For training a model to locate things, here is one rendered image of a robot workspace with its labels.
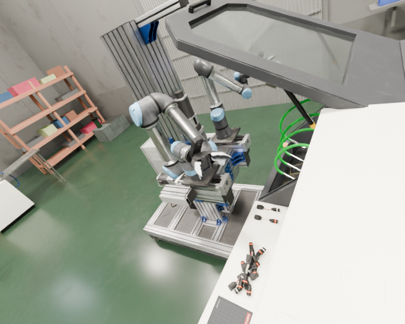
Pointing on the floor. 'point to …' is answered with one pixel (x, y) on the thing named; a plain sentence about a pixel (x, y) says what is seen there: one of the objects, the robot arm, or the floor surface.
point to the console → (350, 225)
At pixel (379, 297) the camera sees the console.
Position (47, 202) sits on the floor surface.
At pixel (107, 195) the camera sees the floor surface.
